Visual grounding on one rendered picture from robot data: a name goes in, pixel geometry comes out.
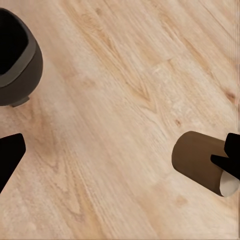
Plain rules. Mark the cauldron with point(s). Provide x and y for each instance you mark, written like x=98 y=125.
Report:
x=21 y=60

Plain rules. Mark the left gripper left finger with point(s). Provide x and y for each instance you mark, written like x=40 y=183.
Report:
x=12 y=150

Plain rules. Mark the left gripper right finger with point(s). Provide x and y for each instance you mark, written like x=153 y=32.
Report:
x=232 y=149

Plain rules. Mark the pillar candle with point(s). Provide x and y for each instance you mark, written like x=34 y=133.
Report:
x=191 y=156

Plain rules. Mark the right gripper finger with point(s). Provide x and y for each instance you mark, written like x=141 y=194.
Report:
x=226 y=164

